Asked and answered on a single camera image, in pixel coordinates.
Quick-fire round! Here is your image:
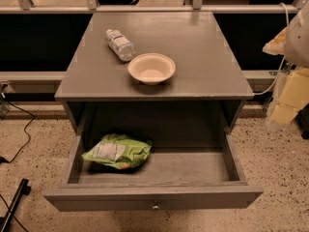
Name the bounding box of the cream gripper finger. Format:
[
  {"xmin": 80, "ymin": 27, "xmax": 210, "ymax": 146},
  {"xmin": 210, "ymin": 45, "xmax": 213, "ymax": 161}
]
[
  {"xmin": 262, "ymin": 28, "xmax": 287, "ymax": 55},
  {"xmin": 266, "ymin": 67, "xmax": 309, "ymax": 131}
]

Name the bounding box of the green rice chip bag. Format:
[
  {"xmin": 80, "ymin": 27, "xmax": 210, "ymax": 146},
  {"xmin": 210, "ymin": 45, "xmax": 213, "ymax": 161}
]
[{"xmin": 82, "ymin": 133, "xmax": 153, "ymax": 170}]

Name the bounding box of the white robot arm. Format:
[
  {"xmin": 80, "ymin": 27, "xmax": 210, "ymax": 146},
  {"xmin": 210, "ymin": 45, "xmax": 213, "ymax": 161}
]
[{"xmin": 263, "ymin": 2, "xmax": 309, "ymax": 131}]

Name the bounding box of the grey open top drawer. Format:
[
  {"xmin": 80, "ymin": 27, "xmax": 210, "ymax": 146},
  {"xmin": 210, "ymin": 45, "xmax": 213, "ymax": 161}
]
[{"xmin": 42, "ymin": 108, "xmax": 265, "ymax": 213}]

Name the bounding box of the beige paper bowl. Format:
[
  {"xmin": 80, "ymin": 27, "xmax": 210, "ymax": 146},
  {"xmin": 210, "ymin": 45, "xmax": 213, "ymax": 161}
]
[{"xmin": 127, "ymin": 53, "xmax": 176, "ymax": 85}]

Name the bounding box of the grey wooden cabinet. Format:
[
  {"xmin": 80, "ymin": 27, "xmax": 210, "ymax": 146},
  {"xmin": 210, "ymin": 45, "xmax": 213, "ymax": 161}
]
[{"xmin": 55, "ymin": 12, "xmax": 253, "ymax": 128}]

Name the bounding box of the clear plastic water bottle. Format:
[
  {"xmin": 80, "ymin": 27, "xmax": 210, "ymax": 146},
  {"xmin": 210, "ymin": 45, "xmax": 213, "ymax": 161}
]
[{"xmin": 106, "ymin": 29, "xmax": 135, "ymax": 62}]

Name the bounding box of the black stand leg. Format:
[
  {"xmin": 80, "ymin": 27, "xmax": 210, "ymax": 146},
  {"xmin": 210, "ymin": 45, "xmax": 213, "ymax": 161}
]
[{"xmin": 0, "ymin": 179, "xmax": 31, "ymax": 232}]

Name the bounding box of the white cable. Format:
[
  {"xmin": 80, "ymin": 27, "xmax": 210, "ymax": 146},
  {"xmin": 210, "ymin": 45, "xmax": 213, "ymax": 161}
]
[{"xmin": 253, "ymin": 2, "xmax": 291, "ymax": 97}]

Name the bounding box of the metal railing frame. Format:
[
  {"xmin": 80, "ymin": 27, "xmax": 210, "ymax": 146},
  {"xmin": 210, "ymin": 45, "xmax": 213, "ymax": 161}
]
[{"xmin": 0, "ymin": 0, "xmax": 309, "ymax": 15}]

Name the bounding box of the black floor cable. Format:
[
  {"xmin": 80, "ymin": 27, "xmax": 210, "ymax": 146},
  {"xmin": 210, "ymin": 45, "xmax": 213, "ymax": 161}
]
[{"xmin": 0, "ymin": 92, "xmax": 37, "ymax": 164}]

